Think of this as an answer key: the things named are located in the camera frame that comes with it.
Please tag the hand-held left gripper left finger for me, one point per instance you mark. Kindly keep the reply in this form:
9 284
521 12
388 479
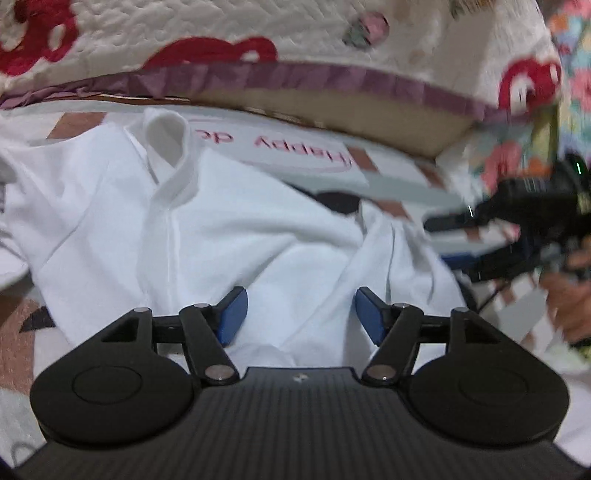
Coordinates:
233 314

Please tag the beige bed base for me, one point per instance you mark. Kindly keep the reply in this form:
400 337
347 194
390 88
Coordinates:
369 115

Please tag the floral patterned cloth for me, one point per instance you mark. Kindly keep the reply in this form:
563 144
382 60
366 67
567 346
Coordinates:
572 69

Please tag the person's right hand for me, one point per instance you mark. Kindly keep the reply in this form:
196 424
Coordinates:
570 300

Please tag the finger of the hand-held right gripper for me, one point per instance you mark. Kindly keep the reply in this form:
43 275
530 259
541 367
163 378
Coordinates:
455 221
489 265

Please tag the quilted bedspread with red bears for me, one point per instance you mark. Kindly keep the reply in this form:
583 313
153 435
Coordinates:
184 23

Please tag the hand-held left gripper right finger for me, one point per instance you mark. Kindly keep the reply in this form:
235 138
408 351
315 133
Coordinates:
369 318

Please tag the white t-shirt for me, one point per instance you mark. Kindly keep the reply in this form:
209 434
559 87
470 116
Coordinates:
231 230

